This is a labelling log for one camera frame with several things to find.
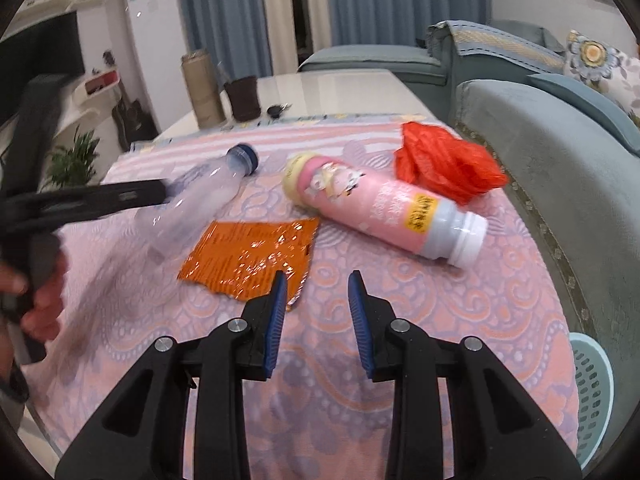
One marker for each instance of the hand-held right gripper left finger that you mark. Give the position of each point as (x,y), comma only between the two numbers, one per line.
(274,330)

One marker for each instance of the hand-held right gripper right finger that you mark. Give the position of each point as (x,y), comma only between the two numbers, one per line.
(361,330)

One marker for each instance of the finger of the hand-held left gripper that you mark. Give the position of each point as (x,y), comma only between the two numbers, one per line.
(110,197)

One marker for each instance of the orange foil wrapper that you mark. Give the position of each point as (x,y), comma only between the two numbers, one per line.
(240,255)

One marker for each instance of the clear plastic bottle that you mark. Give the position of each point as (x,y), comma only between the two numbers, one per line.
(200,195)

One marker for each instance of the light blue plastic basket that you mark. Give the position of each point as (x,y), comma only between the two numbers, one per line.
(592,390)

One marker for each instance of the person's left hand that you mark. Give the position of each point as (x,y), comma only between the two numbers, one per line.
(47,305)

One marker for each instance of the green potted plant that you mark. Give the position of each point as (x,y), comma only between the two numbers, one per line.
(75,160)

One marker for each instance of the white television cabinet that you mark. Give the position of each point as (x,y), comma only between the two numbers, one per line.
(85,110)

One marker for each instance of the black guitar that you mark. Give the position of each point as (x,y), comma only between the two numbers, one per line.
(132,120)

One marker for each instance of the black television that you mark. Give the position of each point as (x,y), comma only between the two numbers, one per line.
(35,55)

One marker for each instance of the red storage box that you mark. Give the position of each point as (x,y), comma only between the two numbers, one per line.
(100,84)

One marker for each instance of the pink patterned blanket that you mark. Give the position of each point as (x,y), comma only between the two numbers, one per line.
(450,285)

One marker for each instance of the pink plastic bottle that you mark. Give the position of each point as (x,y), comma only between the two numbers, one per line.
(380,205)

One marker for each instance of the bronze thermos flask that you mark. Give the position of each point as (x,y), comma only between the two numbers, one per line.
(202,90)

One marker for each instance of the white refrigerator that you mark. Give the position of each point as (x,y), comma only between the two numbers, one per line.
(155,45)

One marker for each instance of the dark brown cup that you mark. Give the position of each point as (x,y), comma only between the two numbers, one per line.
(242,100)

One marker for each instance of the red plastic bag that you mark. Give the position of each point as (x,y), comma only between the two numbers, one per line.
(440,160)

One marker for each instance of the black key bunch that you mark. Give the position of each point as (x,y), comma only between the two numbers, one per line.
(277,111)

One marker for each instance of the blue curtain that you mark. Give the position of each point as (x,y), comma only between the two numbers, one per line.
(225,15)
(400,0)

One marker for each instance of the white coffee table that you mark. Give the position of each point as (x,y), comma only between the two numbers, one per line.
(340,90)

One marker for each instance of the white curtain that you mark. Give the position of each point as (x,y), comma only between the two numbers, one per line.
(275,15)
(316,5)

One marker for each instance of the teal sofa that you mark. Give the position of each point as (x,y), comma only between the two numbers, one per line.
(550,160)

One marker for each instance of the teal armrest cover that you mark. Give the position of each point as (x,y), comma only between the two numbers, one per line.
(490,45)

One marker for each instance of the floral pillow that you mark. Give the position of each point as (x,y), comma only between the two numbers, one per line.
(600,65)

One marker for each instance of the white wall shelf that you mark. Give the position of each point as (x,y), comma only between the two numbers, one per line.
(45,5)

